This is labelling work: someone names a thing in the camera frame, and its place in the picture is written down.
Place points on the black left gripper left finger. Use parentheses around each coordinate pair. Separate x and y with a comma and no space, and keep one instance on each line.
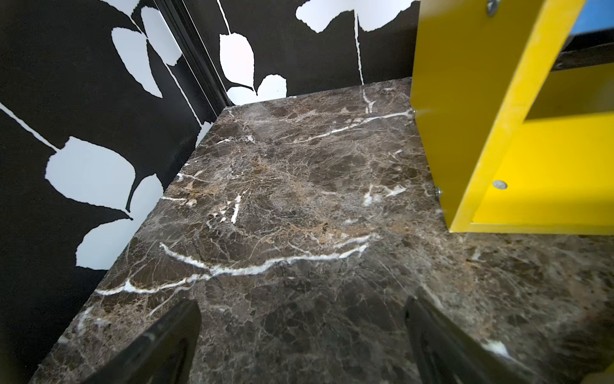
(161,354)

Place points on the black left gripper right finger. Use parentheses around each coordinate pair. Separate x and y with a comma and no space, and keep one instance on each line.
(443,352)

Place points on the yellow two-tier toy shelf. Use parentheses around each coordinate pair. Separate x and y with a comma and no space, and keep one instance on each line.
(513,145)

